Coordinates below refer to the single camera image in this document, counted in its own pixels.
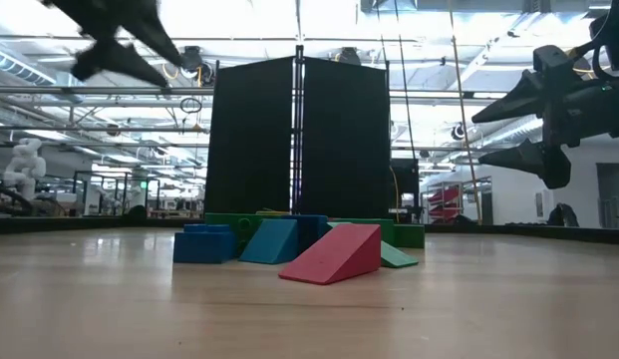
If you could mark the grey door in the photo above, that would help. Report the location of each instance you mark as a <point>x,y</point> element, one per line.
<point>613,194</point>

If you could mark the black folding divider screen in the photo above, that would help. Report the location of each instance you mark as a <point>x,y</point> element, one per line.
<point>339,149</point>

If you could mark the red wedge block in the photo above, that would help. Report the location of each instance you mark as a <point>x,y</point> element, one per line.
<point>334,256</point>

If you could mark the white humanoid robot figure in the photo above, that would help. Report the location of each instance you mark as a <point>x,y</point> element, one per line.
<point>25,169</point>

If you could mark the long yellow block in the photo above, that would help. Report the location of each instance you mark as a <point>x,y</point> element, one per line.
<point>273,213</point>

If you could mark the blue wedge block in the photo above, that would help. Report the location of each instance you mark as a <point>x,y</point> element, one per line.
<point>271,244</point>

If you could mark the grey wall panel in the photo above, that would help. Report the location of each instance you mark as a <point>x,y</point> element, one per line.
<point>539,204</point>

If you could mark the silver ventilation duct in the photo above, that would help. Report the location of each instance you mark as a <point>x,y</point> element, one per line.
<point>20,67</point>

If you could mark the red shelf rack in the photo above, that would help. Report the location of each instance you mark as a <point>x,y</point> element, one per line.
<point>446,202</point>

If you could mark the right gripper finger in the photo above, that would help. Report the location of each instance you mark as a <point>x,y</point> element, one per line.
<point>533,157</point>
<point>528,92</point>

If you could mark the black bag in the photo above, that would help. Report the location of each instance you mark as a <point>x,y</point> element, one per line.
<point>563,217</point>

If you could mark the small blue block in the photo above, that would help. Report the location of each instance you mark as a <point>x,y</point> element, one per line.
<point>311,229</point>
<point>204,248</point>
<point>207,228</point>

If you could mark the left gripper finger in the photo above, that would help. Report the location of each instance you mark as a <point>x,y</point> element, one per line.
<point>159,42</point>
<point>114,57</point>

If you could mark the green rectangular block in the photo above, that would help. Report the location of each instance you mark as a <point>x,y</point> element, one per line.
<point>364,222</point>
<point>409,237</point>

